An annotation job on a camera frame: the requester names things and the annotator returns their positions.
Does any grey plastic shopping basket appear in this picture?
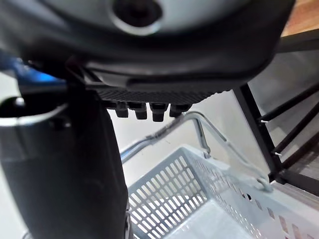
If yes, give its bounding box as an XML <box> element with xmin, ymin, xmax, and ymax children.
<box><xmin>119</xmin><ymin>111</ymin><xmax>319</xmax><ymax>239</ymax></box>

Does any wooden produce stand black frame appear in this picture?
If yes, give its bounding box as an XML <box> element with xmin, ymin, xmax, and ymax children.
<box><xmin>235</xmin><ymin>0</ymin><xmax>319</xmax><ymax>185</ymax></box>

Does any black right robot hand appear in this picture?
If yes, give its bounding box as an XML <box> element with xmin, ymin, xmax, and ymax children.
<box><xmin>0</xmin><ymin>0</ymin><xmax>296</xmax><ymax>239</ymax></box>

